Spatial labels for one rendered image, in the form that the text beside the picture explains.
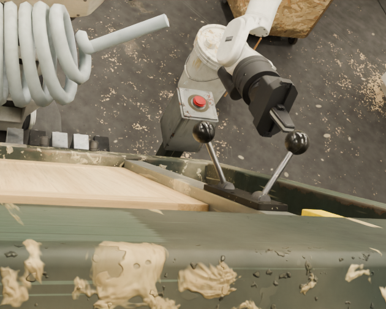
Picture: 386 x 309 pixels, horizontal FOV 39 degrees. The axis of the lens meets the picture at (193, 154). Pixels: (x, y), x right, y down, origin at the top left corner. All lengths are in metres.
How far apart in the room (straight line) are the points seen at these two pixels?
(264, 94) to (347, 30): 3.20
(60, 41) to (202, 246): 0.15
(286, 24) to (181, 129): 2.00
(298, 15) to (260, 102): 2.46
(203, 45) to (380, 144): 1.37
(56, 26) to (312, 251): 0.19
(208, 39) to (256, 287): 2.54
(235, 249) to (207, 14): 3.37
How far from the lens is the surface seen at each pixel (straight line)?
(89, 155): 1.42
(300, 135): 0.82
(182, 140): 1.66
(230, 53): 1.16
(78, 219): 0.26
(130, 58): 3.04
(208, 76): 2.78
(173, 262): 0.21
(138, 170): 1.32
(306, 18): 3.55
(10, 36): 0.32
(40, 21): 0.32
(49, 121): 2.41
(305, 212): 0.69
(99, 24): 3.17
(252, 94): 1.09
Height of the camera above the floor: 2.05
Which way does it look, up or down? 48 degrees down
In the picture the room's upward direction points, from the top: 33 degrees clockwise
